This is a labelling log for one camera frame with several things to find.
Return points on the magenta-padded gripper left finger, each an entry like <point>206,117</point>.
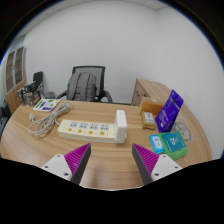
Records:
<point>77,159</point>

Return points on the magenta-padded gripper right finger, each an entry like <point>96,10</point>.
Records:
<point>146,160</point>

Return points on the white charger block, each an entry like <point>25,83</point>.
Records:
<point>120,126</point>

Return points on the small blue packet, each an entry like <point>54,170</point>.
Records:
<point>156,144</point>

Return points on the cream power strip orange buttons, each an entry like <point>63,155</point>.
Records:
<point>86,131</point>

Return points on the green wipes packet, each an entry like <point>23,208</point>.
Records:
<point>173,141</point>

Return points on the brown packet white label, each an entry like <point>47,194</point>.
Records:
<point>148,120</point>

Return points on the clear plastic bag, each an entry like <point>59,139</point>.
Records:
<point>185,128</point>

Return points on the purple pouch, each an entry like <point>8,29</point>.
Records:
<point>168,113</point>

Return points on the orange-brown box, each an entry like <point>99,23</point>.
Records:
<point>150,106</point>

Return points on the white green purple leaflet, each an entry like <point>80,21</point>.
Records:
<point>46,104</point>

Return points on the wooden side desk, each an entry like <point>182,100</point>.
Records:
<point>150,88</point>

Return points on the grey backpack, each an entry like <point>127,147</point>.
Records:
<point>81,86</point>

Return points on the cluttered desk organizer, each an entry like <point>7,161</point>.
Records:
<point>30,95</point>

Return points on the black armchair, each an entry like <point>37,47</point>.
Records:
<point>4,116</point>

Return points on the black mesh office chair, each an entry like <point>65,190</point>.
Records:
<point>100,76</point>

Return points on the small black chair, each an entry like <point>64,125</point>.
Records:
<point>38,78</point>

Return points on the wooden shelf unit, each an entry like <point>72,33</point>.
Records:
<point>18,63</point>

